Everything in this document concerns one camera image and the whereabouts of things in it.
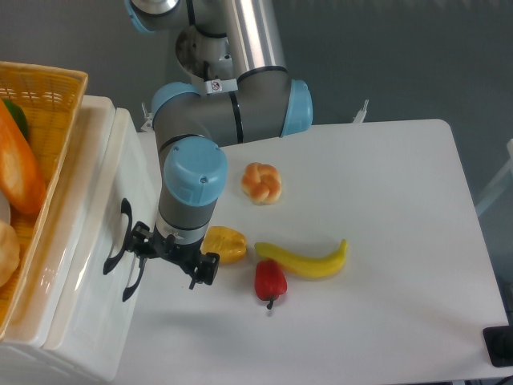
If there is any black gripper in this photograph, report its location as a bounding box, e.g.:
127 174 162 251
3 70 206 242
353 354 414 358
126 221 220 290

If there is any white drawer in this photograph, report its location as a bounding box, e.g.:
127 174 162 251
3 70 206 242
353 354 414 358
43 108 158 382

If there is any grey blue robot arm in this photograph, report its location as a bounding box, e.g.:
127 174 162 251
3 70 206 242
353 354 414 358
121 1 313 285

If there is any white drawer cabinet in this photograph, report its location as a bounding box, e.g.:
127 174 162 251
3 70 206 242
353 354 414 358
0 95 161 385

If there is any yellow bell pepper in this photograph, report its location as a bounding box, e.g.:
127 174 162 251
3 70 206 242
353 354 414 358
200 226 247 265

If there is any red bell pepper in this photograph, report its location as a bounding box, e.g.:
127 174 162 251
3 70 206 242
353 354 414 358
254 259 288 310

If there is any knotted bread roll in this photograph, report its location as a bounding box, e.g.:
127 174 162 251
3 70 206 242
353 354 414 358
240 162 282 205

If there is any yellow banana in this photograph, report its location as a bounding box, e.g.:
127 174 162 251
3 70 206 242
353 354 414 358
254 239 348 279

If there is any round bread bun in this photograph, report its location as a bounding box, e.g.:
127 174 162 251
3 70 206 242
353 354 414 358
0 221 20 286

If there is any orange baguette bread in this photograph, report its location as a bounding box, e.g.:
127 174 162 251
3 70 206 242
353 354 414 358
1 101 46 214

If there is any yellow woven basket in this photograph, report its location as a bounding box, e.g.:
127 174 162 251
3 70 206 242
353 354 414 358
1 61 88 338

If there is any green pepper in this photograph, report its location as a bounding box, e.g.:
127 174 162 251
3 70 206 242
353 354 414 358
2 99 29 141

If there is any black device at table edge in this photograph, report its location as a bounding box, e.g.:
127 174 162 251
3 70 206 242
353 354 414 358
483 326 512 367

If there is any black top drawer handle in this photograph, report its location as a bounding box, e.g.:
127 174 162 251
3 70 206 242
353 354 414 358
103 197 132 275

